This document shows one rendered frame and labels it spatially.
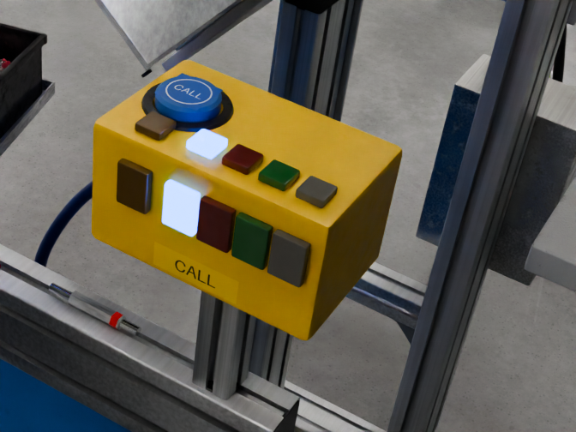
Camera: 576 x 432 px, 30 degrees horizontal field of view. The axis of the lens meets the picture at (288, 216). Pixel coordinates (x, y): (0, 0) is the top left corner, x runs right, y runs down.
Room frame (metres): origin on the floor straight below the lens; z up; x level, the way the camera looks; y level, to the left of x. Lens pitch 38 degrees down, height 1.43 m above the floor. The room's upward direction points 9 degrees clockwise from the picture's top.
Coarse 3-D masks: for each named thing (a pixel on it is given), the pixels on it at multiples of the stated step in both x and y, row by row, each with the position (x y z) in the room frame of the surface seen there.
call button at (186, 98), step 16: (176, 80) 0.56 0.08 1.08; (192, 80) 0.56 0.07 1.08; (160, 96) 0.54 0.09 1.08; (176, 96) 0.54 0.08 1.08; (192, 96) 0.54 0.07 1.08; (208, 96) 0.55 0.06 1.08; (160, 112) 0.53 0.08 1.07; (176, 112) 0.53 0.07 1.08; (192, 112) 0.53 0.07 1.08; (208, 112) 0.54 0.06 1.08
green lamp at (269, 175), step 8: (264, 168) 0.49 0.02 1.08; (272, 168) 0.49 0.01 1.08; (280, 168) 0.49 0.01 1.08; (288, 168) 0.49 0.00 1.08; (264, 176) 0.48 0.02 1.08; (272, 176) 0.48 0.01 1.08; (280, 176) 0.48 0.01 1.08; (288, 176) 0.49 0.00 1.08; (296, 176) 0.49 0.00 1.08; (272, 184) 0.48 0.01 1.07; (280, 184) 0.48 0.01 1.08; (288, 184) 0.48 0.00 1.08
